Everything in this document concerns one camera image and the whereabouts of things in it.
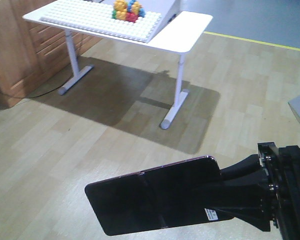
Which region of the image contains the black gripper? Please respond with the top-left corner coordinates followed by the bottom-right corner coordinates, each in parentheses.
top-left (204, 142), bottom-right (300, 240)

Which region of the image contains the black foldable smartphone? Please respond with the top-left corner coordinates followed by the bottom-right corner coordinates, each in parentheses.
top-left (84, 156), bottom-right (232, 236)

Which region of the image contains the white adjustable desk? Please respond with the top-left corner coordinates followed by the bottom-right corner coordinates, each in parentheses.
top-left (23, 0), bottom-right (213, 130)

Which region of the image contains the colourful toy block pile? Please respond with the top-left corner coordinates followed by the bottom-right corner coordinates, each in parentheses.
top-left (112, 0), bottom-right (146, 23)

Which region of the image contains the white toy block baseplate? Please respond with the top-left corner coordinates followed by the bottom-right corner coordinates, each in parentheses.
top-left (40, 0), bottom-right (162, 43)

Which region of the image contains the wooden drawer cabinet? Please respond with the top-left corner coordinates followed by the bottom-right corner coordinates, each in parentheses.
top-left (0, 0), bottom-right (103, 108)

